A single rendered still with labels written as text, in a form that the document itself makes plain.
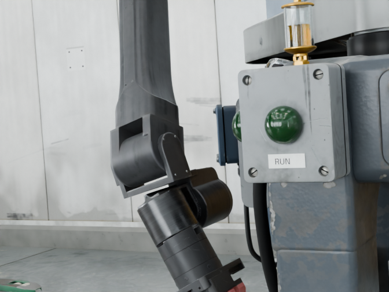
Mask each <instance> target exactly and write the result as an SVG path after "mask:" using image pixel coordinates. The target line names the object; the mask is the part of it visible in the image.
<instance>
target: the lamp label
mask: <svg viewBox="0 0 389 292"><path fill-rule="evenodd" d="M268 160H269V169H278V168H304V167H306V166H305V155H304V154H272V155H268Z"/></svg>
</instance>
